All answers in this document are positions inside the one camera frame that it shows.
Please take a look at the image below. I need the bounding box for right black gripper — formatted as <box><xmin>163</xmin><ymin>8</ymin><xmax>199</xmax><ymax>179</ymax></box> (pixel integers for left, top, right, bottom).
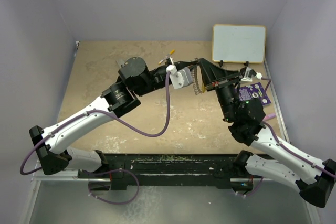
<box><xmin>198</xmin><ymin>59</ymin><xmax>243</xmax><ymax>122</ymax></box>

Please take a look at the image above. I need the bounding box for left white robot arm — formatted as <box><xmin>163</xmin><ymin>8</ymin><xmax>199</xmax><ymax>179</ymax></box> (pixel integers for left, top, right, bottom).
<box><xmin>29</xmin><ymin>57</ymin><xmax>197</xmax><ymax>178</ymax></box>

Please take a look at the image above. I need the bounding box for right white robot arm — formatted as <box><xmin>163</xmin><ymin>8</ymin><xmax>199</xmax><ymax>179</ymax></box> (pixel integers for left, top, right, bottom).
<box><xmin>197</xmin><ymin>58</ymin><xmax>335</xmax><ymax>208</ymax></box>

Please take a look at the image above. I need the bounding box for white yellow marker pen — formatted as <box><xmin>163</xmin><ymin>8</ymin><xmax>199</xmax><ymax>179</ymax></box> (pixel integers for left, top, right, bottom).
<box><xmin>158</xmin><ymin>49</ymin><xmax>175</xmax><ymax>65</ymax></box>

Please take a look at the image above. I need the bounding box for purple booklet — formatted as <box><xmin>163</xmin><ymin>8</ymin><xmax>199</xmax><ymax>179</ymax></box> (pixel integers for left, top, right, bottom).
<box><xmin>239</xmin><ymin>82</ymin><xmax>271</xmax><ymax>106</ymax></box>

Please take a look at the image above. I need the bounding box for silver black stapler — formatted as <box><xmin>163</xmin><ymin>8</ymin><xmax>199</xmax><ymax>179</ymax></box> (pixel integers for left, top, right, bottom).
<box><xmin>116</xmin><ymin>59</ymin><xmax>126</xmax><ymax>68</ymax></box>

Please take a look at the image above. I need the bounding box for pink eraser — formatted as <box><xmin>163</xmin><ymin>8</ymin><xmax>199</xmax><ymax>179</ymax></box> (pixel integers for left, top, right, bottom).
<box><xmin>264</xmin><ymin>113</ymin><xmax>276</xmax><ymax>121</ymax></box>

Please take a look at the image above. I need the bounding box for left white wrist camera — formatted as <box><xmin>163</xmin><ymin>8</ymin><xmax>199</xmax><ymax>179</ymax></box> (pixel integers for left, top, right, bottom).
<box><xmin>168</xmin><ymin>68</ymin><xmax>193</xmax><ymax>90</ymax></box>

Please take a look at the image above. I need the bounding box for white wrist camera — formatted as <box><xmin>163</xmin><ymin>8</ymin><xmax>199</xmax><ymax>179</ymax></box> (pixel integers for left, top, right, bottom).
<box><xmin>168</xmin><ymin>68</ymin><xmax>193</xmax><ymax>90</ymax></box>
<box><xmin>239</xmin><ymin>67</ymin><xmax>262</xmax><ymax>82</ymax></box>

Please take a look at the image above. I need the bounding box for small whiteboard yellow frame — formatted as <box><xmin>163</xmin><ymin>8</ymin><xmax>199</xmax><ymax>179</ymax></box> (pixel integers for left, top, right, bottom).
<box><xmin>212</xmin><ymin>24</ymin><xmax>267</xmax><ymax>63</ymax></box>

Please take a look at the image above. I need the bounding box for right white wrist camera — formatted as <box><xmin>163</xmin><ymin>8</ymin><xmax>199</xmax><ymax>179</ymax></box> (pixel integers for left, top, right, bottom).
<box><xmin>239</xmin><ymin>67</ymin><xmax>262</xmax><ymax>82</ymax></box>

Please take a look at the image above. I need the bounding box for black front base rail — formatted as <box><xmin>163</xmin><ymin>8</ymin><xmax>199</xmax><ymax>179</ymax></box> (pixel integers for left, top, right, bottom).
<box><xmin>78</xmin><ymin>154</ymin><xmax>257</xmax><ymax>193</ymax></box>

